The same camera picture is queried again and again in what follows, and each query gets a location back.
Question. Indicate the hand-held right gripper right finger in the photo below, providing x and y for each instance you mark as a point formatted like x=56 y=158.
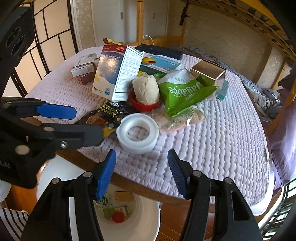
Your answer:
x=177 y=173

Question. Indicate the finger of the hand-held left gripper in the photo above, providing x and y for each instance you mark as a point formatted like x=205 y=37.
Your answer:
x=57 y=112
x=78 y=136

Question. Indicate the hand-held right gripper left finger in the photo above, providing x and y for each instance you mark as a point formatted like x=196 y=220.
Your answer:
x=106 y=176

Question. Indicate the white green small packet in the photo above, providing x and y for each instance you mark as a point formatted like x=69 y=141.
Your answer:
x=103 y=201

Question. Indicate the small brown box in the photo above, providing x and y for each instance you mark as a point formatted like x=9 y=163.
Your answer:
x=124 y=197

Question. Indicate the black snack wrapper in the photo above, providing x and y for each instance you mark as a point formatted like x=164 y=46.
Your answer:
x=101 y=118

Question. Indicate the white tape roll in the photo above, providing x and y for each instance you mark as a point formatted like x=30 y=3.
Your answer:
x=124 y=143

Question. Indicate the green white small box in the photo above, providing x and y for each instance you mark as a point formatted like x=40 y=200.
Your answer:
x=124 y=209

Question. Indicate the small red bottle cap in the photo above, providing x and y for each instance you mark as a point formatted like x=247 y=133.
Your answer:
x=118 y=217

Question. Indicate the clear pinkish wrapper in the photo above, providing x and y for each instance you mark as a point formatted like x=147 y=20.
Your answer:
x=175 y=122

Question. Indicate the white barcode box blue logo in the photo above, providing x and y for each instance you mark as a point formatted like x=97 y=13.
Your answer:
x=84 y=62

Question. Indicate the white plastic bin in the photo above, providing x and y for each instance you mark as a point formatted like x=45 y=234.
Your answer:
x=143 y=222

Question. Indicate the large white blue medicine box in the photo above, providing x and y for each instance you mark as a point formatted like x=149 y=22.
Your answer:
x=111 y=74

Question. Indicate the beige cloth roll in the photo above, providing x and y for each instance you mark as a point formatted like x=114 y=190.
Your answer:
x=145 y=89

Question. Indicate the wooden table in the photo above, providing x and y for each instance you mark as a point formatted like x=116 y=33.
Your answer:
x=138 y=183

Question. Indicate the black framed folding screen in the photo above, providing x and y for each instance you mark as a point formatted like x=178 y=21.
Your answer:
x=57 y=46

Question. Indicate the pink box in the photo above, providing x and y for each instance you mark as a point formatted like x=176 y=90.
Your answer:
x=86 y=78

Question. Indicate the white quilted blanket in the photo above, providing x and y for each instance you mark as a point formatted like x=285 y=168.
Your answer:
x=208 y=139

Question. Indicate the large red lid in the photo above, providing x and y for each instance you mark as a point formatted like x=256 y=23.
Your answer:
x=143 y=107

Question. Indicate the green snack bag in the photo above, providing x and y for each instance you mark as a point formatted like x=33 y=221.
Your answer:
x=185 y=95

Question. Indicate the yellow snack bag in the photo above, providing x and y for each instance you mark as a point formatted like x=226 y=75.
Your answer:
x=112 y=42

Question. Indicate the teal white box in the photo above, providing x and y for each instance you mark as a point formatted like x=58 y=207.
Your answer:
x=223 y=91

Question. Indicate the striped black white clothing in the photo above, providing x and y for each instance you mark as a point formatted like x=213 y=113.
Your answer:
x=11 y=222

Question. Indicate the shiny gold box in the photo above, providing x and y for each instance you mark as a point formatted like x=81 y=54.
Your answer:
x=205 y=69

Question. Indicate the blue box yellow smiley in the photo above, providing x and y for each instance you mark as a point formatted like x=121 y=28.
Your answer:
x=161 y=62

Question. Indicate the purple pillow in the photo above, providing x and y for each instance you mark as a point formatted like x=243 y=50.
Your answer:
x=284 y=143

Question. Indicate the white closet doors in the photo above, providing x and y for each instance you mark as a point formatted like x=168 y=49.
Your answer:
x=129 y=20

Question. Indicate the grey blue duvet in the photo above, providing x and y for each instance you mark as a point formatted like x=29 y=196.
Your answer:
x=266 y=97

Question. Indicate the dark blue flat case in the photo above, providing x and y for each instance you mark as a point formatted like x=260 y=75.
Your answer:
x=159 y=51

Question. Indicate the wooden bunk bed frame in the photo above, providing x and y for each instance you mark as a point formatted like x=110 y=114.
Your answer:
x=140 y=23

